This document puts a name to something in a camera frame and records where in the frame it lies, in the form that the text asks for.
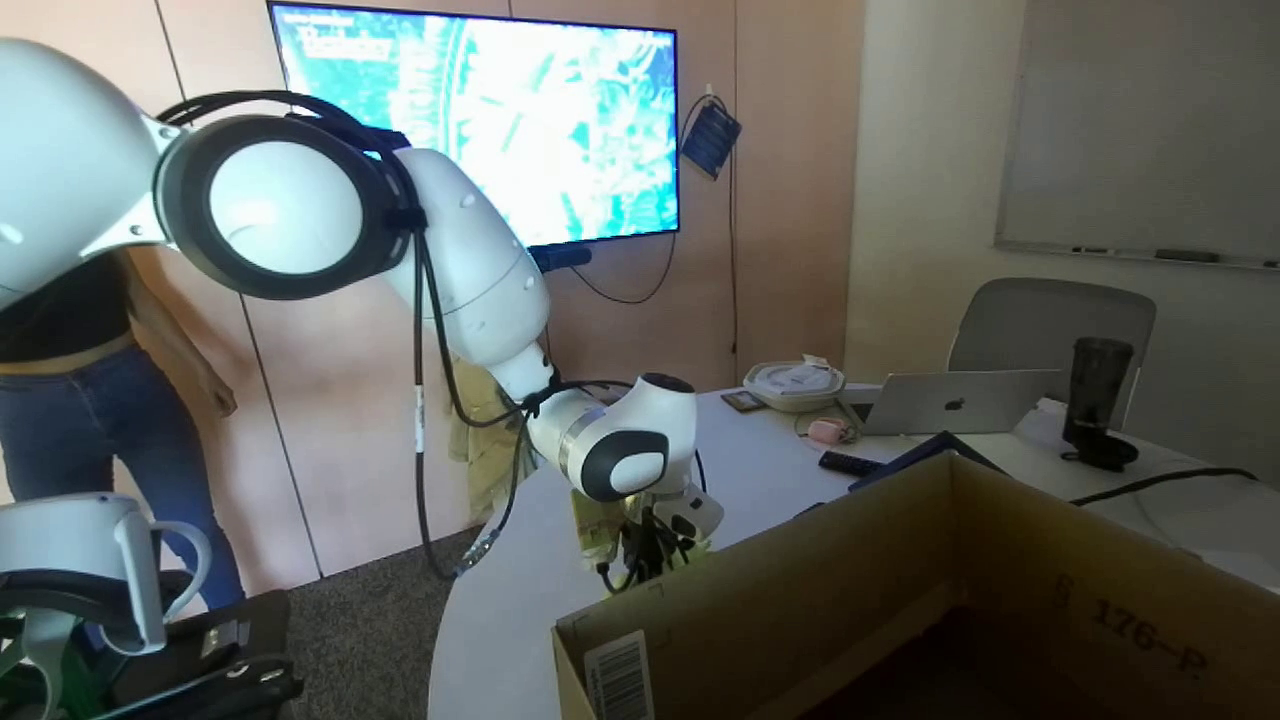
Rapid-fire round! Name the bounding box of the wall mounted TV screen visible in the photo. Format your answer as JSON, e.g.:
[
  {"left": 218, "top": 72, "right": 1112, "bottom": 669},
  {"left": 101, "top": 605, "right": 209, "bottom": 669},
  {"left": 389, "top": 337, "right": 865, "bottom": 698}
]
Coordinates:
[{"left": 265, "top": 0, "right": 684, "bottom": 253}]

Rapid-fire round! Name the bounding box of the black equipment stand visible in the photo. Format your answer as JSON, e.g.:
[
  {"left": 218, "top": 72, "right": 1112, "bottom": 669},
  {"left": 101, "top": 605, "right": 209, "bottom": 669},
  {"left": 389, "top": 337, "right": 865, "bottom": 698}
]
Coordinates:
[{"left": 94, "top": 591, "right": 307, "bottom": 720}]

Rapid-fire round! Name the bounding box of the wall whiteboard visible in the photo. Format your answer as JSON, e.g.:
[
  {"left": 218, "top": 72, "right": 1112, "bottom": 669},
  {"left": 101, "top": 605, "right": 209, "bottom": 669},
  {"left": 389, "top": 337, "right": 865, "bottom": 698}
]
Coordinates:
[{"left": 992, "top": 0, "right": 1280, "bottom": 277}]

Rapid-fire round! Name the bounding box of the person in jeans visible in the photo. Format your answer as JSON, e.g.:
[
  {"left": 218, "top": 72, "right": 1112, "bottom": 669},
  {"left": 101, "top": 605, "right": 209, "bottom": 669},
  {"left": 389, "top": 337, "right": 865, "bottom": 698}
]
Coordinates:
[{"left": 0, "top": 253, "right": 252, "bottom": 620}]

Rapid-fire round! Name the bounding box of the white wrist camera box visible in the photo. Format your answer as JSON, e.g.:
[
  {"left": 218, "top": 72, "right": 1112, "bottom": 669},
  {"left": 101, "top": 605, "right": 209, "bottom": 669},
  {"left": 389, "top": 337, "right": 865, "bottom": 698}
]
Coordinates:
[{"left": 654, "top": 488, "right": 732, "bottom": 540}]

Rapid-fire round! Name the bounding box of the black remote control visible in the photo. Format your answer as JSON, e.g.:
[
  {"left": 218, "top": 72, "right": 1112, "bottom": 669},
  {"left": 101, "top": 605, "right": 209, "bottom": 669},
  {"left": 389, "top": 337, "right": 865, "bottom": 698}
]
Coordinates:
[{"left": 812, "top": 445, "right": 891, "bottom": 485}]

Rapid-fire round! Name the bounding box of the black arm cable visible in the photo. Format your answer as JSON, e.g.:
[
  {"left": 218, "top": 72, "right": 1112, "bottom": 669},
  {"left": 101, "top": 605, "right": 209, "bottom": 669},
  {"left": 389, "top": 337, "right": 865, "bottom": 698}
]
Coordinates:
[{"left": 406, "top": 231, "right": 540, "bottom": 584}]

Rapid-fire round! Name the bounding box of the large grey chair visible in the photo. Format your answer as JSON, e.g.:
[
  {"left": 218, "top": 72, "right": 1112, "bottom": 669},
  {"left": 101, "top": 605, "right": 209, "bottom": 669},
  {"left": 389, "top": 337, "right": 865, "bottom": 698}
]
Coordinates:
[{"left": 943, "top": 270, "right": 1160, "bottom": 405}]

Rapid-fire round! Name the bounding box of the yellow-green cloth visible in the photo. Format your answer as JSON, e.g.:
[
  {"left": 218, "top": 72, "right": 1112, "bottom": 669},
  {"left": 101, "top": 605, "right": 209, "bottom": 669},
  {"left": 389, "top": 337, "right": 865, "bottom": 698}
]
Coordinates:
[{"left": 573, "top": 488, "right": 647, "bottom": 573}]

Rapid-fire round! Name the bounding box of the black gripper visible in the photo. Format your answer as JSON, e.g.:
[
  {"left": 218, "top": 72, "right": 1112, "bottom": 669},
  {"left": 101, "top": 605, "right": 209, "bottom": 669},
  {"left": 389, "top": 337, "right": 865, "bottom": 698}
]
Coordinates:
[{"left": 596, "top": 498, "right": 704, "bottom": 600}]

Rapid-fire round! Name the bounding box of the black table cable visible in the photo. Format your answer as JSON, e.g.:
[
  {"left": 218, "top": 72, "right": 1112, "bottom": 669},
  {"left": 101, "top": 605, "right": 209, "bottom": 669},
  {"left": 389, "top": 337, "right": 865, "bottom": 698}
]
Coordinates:
[{"left": 1063, "top": 460, "right": 1261, "bottom": 511}]

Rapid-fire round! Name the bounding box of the black wall device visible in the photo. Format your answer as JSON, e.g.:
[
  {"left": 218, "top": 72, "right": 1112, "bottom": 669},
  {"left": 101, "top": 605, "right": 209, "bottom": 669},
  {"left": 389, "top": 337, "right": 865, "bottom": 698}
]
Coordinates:
[{"left": 678, "top": 90, "right": 746, "bottom": 180}]

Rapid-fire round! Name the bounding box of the brown cardboard box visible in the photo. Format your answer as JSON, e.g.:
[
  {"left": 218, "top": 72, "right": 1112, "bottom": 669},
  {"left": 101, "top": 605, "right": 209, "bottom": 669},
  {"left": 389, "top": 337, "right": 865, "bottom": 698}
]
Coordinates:
[{"left": 550, "top": 447, "right": 1280, "bottom": 720}]

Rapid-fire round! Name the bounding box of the black bar under TV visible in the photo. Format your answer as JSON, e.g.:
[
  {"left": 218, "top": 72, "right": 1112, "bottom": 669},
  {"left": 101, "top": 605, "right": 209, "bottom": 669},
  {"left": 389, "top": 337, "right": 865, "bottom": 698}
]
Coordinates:
[{"left": 524, "top": 241, "right": 596, "bottom": 277}]

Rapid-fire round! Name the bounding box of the silver laptop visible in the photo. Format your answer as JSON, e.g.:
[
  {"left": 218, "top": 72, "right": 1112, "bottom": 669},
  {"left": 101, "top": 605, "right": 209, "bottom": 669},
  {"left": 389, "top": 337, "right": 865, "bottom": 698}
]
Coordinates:
[{"left": 849, "top": 364, "right": 1063, "bottom": 440}]

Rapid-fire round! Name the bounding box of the white bowl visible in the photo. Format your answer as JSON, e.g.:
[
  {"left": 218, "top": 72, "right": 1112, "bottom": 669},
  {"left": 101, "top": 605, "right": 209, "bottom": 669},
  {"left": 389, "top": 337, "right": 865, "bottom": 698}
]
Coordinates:
[{"left": 739, "top": 349, "right": 851, "bottom": 416}]

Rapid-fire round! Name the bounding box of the black tumbler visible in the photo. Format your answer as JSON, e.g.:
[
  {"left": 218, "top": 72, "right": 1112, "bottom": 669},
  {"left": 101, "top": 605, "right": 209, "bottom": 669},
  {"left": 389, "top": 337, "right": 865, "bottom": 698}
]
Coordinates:
[{"left": 1060, "top": 333, "right": 1141, "bottom": 453}]

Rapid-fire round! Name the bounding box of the black hanging wall cable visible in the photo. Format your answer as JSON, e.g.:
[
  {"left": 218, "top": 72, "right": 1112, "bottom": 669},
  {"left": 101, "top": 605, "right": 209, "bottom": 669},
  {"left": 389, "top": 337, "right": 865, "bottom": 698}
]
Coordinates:
[{"left": 566, "top": 228, "right": 684, "bottom": 306}]

